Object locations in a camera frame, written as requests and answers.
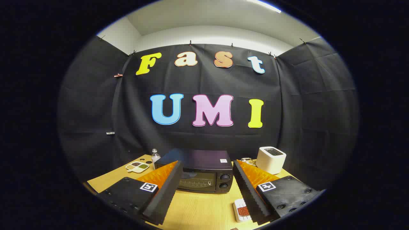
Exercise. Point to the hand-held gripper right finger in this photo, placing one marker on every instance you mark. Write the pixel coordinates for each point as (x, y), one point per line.
(250, 195)

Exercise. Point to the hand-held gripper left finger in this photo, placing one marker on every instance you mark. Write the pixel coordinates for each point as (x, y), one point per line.
(166, 195)

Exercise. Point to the brown roasted chicken drumstick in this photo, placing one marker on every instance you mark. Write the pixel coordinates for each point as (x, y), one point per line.
(243, 211)

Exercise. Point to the black toaster oven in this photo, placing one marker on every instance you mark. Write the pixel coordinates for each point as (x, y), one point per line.
(201, 169)

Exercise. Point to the white slot toaster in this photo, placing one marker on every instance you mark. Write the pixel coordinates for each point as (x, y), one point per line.
(270, 159)

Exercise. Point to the white ribbed plastic tray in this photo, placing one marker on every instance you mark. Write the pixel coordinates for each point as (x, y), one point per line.
(239, 204)

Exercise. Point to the clear plastic water bottle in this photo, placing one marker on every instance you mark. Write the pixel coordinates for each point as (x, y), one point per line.
(155, 157)

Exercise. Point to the white divided dish with grains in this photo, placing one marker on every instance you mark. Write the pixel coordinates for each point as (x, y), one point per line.
(137, 166)

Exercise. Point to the black backdrop cloth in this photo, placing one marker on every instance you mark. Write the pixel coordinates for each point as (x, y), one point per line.
(207, 140)

